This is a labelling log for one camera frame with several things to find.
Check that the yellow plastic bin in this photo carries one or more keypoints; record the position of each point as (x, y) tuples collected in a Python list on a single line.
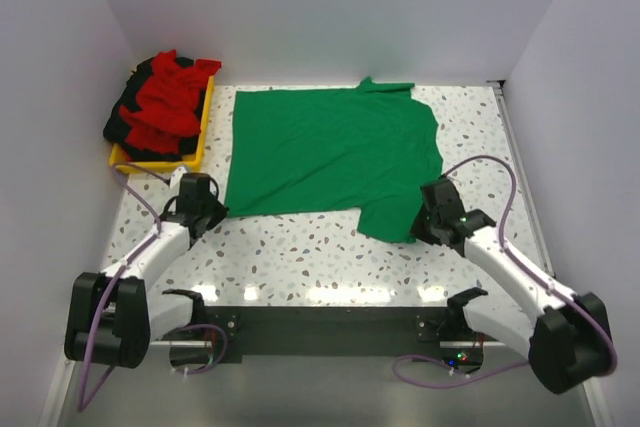
[(193, 162)]

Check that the black t shirt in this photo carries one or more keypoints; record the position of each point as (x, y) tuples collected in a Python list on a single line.
[(120, 122)]

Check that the red t shirt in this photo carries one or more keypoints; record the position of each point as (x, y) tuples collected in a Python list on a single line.
[(167, 97)]

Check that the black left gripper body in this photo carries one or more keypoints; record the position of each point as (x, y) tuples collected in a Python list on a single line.
[(214, 212)]

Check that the aluminium right side rail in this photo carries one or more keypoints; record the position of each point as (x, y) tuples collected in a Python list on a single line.
[(498, 91)]

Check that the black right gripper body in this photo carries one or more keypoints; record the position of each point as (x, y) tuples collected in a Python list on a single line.
[(424, 225)]

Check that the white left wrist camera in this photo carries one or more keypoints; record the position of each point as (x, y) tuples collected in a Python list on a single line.
[(177, 175)]

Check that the green t shirt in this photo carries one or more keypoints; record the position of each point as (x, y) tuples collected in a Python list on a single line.
[(369, 147)]

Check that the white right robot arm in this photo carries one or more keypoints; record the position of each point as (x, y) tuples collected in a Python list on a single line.
[(565, 337)]

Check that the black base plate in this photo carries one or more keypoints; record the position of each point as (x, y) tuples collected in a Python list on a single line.
[(328, 332)]

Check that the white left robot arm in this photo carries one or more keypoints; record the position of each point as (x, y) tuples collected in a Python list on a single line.
[(112, 318)]

